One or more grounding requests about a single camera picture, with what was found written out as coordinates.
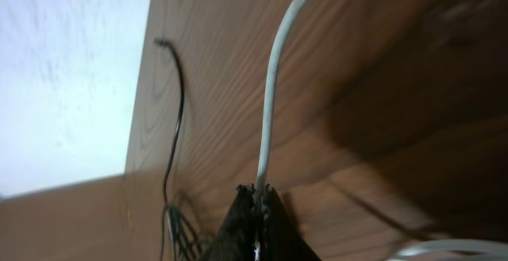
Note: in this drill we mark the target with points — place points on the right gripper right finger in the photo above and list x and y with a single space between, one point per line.
279 239

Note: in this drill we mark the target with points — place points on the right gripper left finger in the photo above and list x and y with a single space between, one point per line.
236 237

